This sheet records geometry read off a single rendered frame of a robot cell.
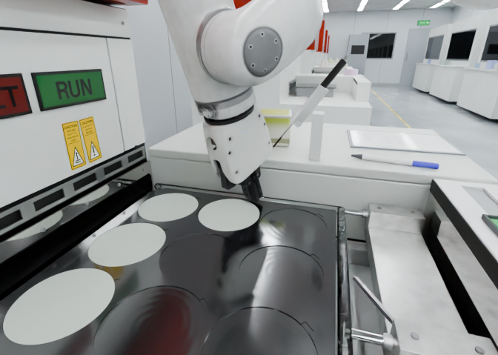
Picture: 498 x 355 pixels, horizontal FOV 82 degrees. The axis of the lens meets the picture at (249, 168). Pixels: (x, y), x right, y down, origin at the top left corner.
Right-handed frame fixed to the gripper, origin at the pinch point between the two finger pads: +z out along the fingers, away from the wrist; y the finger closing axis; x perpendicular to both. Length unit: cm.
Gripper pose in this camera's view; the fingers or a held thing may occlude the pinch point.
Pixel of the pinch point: (251, 188)
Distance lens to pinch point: 50.8
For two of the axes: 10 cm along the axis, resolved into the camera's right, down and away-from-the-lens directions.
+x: -7.5, -2.4, 6.2
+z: 2.2, 7.8, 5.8
